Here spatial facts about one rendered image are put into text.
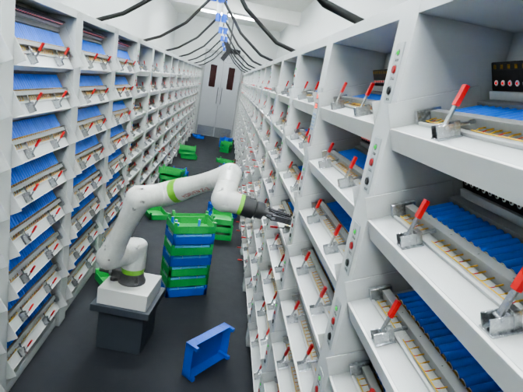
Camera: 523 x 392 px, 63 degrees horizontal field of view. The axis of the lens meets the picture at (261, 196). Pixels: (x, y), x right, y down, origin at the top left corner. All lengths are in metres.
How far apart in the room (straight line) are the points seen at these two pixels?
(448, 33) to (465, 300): 0.53
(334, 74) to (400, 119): 0.71
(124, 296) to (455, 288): 1.95
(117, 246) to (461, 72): 1.73
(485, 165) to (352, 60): 1.06
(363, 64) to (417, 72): 0.71
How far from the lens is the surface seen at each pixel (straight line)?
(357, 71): 1.61
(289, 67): 2.98
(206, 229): 2.98
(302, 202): 1.63
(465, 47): 0.97
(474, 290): 0.67
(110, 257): 2.26
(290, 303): 1.76
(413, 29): 0.93
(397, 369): 0.82
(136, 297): 2.39
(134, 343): 2.55
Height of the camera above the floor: 1.53
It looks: 14 degrees down
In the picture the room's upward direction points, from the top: 10 degrees clockwise
